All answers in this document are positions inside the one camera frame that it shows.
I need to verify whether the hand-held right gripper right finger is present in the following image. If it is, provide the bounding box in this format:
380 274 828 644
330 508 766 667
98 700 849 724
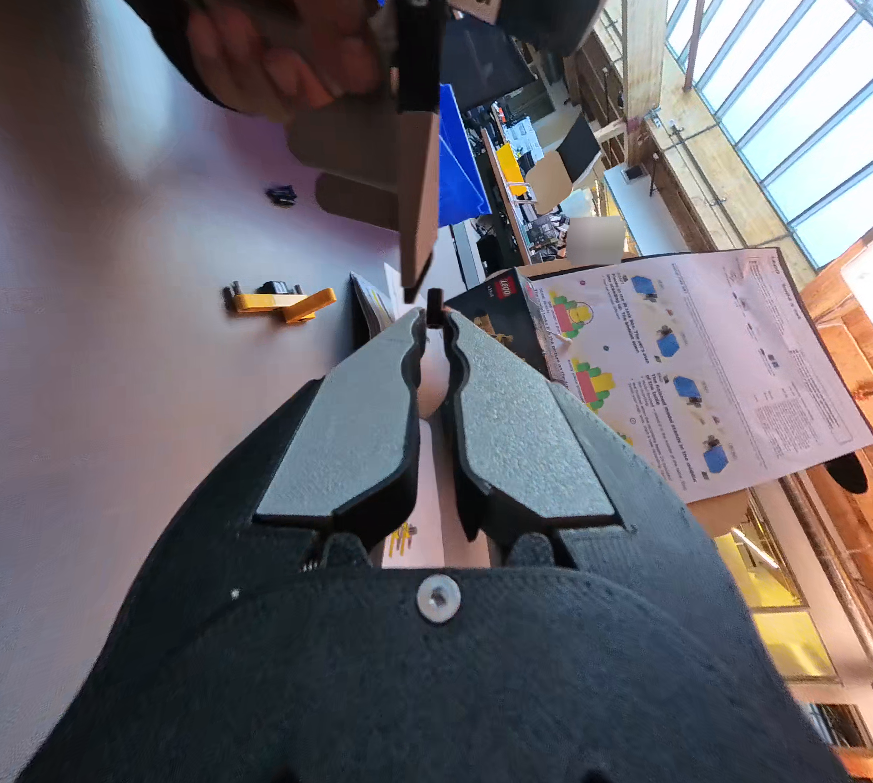
442 311 619 549

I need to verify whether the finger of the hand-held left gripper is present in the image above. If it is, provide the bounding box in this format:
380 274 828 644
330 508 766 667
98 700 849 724
286 98 400 232
397 108 441 305

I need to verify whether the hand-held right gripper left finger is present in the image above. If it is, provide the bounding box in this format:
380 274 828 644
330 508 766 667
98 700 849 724
254 309 427 549

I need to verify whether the lego instruction booklet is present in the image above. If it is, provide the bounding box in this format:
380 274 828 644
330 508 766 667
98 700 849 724
350 264 492 569

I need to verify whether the black lego set box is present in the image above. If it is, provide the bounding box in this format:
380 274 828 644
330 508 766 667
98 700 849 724
443 268 555 383

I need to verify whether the yellow lego assembly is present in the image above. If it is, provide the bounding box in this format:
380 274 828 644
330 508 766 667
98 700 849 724
224 280 337 325

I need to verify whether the blue plastic bin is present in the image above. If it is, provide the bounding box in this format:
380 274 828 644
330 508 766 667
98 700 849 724
334 0 493 229

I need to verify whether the cluttered wooden desk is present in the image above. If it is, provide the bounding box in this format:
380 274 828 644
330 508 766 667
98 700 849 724
479 105 570 267

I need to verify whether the yellow box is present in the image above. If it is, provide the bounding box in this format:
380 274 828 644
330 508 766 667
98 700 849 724
494 142 531 198

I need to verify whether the wooden ceiling beam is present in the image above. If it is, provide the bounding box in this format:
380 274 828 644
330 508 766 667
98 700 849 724
619 0 677 124

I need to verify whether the wooden chair with black back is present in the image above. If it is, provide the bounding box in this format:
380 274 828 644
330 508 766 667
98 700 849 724
525 111 605 215

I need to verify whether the printed instruction poster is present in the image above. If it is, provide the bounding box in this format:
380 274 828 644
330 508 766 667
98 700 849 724
531 248 873 504

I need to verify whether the large grid window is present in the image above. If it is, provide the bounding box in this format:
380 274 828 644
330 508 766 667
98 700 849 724
600 0 873 269

